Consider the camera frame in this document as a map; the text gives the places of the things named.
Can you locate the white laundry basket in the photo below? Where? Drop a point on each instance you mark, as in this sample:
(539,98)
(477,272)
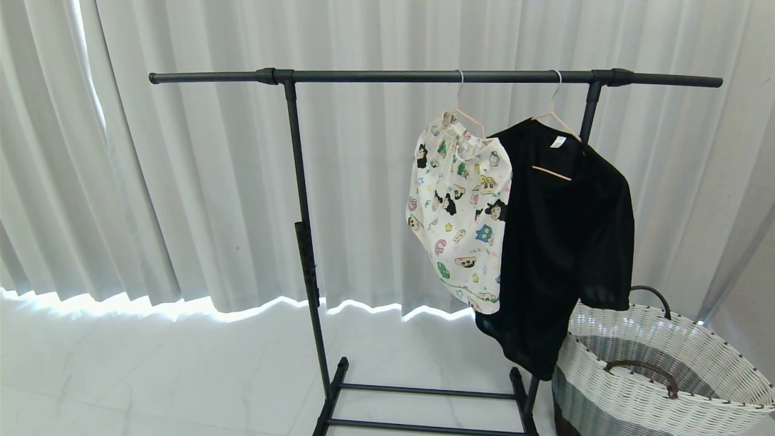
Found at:
(636,412)

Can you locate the pink clothes hanger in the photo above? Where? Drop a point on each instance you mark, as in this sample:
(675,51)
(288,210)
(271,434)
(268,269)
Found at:
(557,79)
(460,79)

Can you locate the cream printed garment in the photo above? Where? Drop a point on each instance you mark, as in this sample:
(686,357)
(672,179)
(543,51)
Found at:
(460,242)

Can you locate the white curtain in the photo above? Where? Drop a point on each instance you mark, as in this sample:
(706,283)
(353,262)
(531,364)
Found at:
(181,181)

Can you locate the black garment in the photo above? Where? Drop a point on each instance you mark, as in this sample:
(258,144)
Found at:
(557,254)

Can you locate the black clothes rack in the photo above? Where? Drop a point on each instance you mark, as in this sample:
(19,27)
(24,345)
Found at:
(424,76)

